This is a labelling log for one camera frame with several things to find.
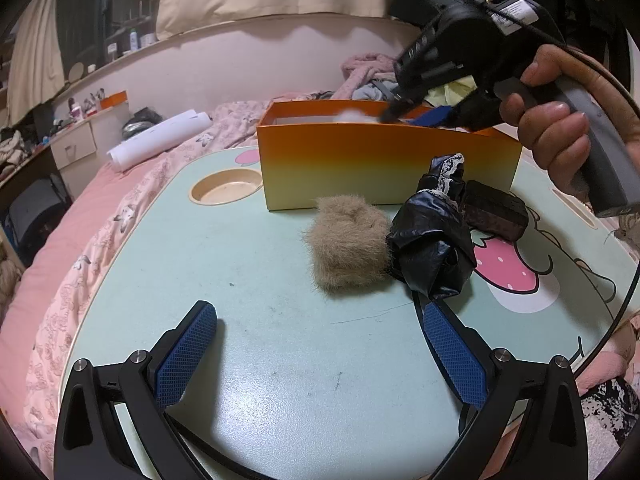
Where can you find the tan fur pompom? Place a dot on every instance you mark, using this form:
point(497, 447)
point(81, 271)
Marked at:
point(347, 241)

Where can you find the pile of clothes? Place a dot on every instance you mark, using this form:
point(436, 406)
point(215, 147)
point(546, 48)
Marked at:
point(371, 77)

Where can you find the pink floral blanket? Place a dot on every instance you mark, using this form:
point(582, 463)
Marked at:
point(55, 292)

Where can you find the orange cardboard box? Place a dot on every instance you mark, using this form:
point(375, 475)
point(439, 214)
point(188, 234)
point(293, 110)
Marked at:
point(312, 149)

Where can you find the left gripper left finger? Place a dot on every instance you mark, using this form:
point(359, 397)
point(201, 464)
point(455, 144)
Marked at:
point(90, 442)

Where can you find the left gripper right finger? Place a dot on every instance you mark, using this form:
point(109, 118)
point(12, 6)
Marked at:
point(550, 441)

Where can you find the black rectangular pouch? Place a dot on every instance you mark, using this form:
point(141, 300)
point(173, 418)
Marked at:
point(493, 211)

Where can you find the white paper roll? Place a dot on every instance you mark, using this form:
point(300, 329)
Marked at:
point(159, 138)

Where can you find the black plastic bag bundle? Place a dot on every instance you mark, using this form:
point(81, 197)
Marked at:
point(431, 249)

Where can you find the white bedside drawer cabinet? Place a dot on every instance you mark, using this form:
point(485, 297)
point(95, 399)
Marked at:
point(81, 150)

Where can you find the person's right hand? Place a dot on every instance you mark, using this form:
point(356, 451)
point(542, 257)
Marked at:
point(557, 137)

